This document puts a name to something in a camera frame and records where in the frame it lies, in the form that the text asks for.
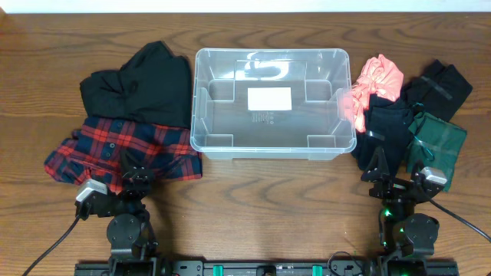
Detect black shirt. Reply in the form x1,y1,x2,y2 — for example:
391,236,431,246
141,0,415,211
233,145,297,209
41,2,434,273
80,41,192,129

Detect clear plastic storage bin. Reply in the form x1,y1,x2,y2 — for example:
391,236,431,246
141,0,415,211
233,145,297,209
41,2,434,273
190,48,357,160

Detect black garment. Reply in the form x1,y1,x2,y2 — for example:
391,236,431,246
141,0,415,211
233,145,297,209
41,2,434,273
401,60,473,122

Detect white label in bin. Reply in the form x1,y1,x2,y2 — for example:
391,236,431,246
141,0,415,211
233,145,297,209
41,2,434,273
247,87,292,111

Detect red navy plaid shirt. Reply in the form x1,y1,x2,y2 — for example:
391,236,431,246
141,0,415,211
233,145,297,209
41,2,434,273
44,117,203,193

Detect black pants with belt loops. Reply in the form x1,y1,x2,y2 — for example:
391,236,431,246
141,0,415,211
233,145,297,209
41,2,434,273
351,94,414,176

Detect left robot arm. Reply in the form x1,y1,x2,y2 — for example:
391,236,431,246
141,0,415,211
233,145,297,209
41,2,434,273
74,150,160,276

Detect black mounting rail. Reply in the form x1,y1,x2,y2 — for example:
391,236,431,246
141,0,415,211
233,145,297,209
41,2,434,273
74,259,460,276

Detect dark green garment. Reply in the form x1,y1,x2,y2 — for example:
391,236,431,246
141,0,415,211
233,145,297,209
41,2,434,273
405,112,467,192

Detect coral pink garment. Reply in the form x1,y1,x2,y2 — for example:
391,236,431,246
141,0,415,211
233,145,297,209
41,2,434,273
350,54,404,133

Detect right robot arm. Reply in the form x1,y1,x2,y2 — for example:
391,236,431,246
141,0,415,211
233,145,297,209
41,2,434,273
361,146,447,275

